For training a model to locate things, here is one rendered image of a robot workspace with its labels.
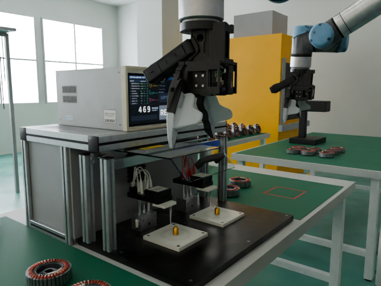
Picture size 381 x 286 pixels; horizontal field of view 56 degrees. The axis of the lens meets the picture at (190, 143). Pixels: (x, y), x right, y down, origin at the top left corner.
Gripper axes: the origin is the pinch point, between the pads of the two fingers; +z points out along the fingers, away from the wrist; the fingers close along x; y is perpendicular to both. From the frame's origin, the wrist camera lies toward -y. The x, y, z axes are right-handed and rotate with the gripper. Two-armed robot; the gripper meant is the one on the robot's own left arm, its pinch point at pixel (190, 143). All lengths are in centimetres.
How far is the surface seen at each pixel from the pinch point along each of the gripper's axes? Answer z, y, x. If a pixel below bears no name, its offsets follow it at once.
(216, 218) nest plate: 37, -23, 59
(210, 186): 27, -29, 65
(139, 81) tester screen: -12, -41, 39
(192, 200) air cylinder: 34, -37, 65
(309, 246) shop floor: 115, -21, 230
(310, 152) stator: 37, -23, 223
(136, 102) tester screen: -5, -41, 37
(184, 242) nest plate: 37, -22, 35
